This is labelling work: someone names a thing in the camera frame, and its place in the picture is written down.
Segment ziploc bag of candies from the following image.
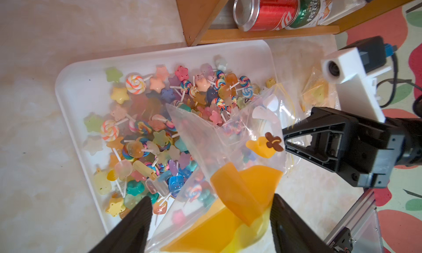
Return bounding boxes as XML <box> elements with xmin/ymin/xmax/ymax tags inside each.
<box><xmin>301</xmin><ymin>67</ymin><xmax>340</xmax><ymax>116</ymax></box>

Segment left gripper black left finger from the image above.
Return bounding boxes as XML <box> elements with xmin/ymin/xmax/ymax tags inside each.
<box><xmin>90</xmin><ymin>197</ymin><xmax>153</xmax><ymax>253</ymax></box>

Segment poured candies pile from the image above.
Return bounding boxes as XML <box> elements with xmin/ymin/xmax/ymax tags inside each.
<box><xmin>82</xmin><ymin>57</ymin><xmax>265</xmax><ymax>219</ymax></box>

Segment green white drink can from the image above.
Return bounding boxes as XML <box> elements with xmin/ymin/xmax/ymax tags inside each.
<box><xmin>286</xmin><ymin>0</ymin><xmax>333</xmax><ymax>30</ymax></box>

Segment white plastic tray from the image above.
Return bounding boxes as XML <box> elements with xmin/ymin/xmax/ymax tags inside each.
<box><xmin>55</xmin><ymin>40</ymin><xmax>277</xmax><ymax>233</ymax></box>

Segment red soda can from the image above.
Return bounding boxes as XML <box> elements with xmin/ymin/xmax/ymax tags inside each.
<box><xmin>233</xmin><ymin>0</ymin><xmax>299</xmax><ymax>32</ymax></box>

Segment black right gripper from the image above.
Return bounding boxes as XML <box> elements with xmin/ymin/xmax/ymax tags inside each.
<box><xmin>282</xmin><ymin>107</ymin><xmax>406</xmax><ymax>188</ymax></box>

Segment wooden shelf rack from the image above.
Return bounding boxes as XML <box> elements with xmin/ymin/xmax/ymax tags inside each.
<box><xmin>176</xmin><ymin>0</ymin><xmax>412</xmax><ymax>46</ymax></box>

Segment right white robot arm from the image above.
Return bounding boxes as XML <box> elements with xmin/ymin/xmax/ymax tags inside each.
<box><xmin>282</xmin><ymin>107</ymin><xmax>422</xmax><ymax>188</ymax></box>

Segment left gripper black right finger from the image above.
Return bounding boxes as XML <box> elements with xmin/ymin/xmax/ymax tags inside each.
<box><xmin>270</xmin><ymin>194</ymin><xmax>333</xmax><ymax>253</ymax></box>

